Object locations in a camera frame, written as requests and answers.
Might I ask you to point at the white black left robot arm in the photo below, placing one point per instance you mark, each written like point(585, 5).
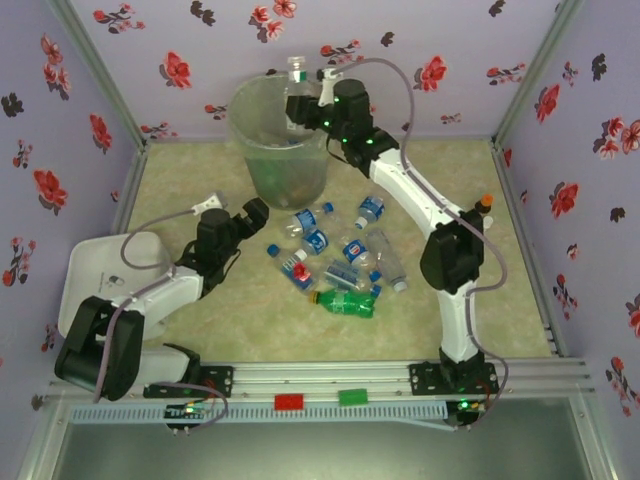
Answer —
point(165, 295)

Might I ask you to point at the crushed clear bottle blue cap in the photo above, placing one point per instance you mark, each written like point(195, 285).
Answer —
point(376, 289)

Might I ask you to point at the white plastic tub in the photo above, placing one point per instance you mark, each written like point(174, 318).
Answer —
point(95, 265)

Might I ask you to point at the red toy brick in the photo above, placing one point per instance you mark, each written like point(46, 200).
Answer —
point(289, 402)

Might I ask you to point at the circuit board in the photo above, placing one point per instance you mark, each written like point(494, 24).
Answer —
point(186, 411)
point(465, 407)

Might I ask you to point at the green Sprite plastic bottle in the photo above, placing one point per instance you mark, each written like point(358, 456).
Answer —
point(345, 302)

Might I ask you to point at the clear bottle with green label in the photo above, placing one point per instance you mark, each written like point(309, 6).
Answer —
point(298, 75)

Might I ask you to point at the clear bottle with red label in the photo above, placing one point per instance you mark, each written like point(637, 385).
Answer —
point(299, 272)

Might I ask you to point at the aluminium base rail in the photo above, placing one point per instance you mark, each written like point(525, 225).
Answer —
point(320, 377)

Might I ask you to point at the aluminium corner post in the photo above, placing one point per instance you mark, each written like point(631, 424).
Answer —
point(102, 75)
point(535, 75)

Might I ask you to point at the aluminium right corner post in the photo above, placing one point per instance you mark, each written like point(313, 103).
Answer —
point(535, 75)

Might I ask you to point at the clear Pepsi bottle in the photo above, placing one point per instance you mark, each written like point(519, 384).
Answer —
point(356, 251)

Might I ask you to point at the brown bottle with orange cap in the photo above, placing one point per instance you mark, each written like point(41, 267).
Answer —
point(485, 200)

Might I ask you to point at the green toy brick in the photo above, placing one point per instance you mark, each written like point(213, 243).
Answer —
point(353, 397)

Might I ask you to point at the aluminium right side rail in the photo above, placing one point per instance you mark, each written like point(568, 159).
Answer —
point(512, 200)

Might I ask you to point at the aluminium left side rail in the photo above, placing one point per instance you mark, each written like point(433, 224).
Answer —
point(131, 185)

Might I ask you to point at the clear bottle blue label white cap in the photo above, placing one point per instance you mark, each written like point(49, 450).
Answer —
point(315, 241)

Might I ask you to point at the left circuit board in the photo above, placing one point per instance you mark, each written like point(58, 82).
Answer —
point(186, 411)

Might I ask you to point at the translucent plastic waste bin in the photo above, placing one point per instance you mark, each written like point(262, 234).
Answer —
point(280, 170)

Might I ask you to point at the aluminium left corner post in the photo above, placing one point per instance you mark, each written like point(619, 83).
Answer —
point(102, 75)

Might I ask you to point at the right circuit board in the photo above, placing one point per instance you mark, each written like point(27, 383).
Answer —
point(465, 407)

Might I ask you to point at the small white bottle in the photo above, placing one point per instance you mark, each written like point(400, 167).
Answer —
point(487, 222)

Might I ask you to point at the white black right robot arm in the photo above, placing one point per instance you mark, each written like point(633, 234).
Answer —
point(450, 260)

